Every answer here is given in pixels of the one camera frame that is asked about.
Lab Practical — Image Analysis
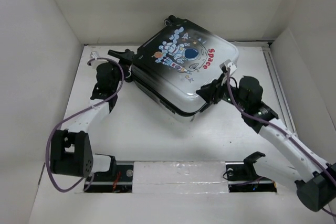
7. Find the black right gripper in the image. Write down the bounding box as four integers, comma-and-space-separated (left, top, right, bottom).
195, 73, 248, 111

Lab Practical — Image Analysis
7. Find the black white space suitcase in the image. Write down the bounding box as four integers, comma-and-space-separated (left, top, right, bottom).
131, 15, 239, 122

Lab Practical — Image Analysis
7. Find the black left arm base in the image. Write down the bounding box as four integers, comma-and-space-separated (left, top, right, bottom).
83, 156, 134, 194

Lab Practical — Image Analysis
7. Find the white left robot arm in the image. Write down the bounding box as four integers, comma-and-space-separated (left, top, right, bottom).
48, 50, 134, 180

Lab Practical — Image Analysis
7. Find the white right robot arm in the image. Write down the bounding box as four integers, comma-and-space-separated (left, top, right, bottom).
196, 76, 335, 212

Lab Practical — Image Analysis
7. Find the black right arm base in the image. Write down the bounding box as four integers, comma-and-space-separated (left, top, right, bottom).
222, 152, 277, 193

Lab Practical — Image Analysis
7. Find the white foam base cover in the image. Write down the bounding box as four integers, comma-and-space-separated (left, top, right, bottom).
132, 161, 228, 195

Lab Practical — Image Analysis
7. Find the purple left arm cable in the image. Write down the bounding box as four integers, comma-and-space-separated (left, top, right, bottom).
45, 57, 125, 193

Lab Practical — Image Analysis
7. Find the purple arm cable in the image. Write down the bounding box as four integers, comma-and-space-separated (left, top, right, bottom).
223, 68, 336, 218
45, 57, 125, 193

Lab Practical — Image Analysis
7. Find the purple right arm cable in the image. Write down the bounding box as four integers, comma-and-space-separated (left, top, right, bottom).
223, 68, 336, 218

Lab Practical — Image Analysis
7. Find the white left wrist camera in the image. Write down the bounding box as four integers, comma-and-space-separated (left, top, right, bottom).
90, 51, 100, 60

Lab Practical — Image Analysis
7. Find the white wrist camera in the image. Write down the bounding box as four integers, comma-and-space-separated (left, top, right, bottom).
90, 51, 100, 60
220, 60, 237, 74

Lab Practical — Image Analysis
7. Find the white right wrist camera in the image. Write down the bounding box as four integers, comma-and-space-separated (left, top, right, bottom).
220, 60, 237, 74

